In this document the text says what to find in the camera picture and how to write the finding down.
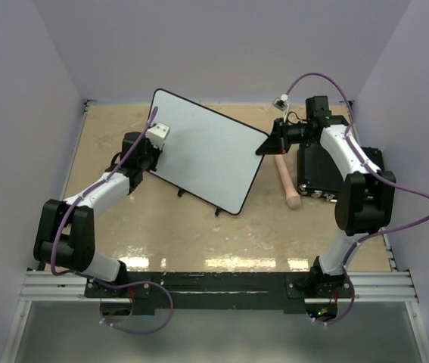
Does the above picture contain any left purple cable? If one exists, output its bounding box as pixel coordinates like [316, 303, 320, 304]
[49, 106, 176, 334]

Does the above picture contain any black box device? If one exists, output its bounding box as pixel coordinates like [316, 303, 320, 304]
[296, 141, 384, 205]

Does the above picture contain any metal wire whiteboard stand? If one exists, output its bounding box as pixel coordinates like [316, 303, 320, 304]
[176, 188, 224, 218]

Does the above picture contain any white whiteboard black frame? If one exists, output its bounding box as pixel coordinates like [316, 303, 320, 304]
[151, 88, 268, 216]

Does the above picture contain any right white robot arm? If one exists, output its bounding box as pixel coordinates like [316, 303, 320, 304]
[256, 96, 396, 297]

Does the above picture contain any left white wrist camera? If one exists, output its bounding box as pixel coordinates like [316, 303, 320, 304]
[145, 123, 170, 150]

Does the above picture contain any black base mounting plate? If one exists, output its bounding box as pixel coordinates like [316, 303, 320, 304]
[85, 271, 354, 315]

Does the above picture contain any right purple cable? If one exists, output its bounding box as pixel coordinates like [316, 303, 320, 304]
[285, 72, 429, 327]

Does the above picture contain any purple cable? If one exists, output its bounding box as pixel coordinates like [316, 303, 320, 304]
[49, 106, 176, 334]
[285, 72, 429, 327]

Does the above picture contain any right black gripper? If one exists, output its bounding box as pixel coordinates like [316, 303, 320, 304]
[256, 117, 315, 156]

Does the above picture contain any beige cylindrical handle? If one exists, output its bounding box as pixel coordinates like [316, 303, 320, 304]
[275, 154, 302, 209]

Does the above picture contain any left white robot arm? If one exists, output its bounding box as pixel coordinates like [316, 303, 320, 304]
[33, 123, 169, 296]

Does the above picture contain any aluminium rail frame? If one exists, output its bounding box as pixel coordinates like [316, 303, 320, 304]
[15, 90, 429, 362]

